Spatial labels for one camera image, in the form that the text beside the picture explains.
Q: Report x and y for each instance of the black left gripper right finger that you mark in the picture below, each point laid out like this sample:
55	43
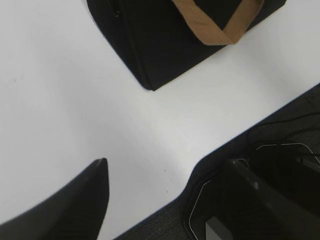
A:
255	211

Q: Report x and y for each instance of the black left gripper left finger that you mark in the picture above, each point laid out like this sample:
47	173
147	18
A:
75	212

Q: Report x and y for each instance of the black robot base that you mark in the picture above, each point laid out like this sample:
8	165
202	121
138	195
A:
291	169

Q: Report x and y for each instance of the black canvas tote bag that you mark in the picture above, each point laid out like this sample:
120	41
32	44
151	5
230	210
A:
159	40

